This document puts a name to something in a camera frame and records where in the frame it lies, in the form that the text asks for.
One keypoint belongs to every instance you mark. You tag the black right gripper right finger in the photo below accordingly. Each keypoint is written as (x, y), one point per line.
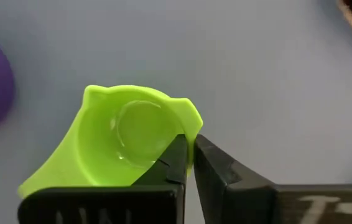
(241, 202)

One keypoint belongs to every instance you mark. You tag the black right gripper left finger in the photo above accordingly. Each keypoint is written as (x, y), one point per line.
(101, 205)

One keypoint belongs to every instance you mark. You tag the green measuring cup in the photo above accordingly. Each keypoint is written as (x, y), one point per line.
(101, 140)

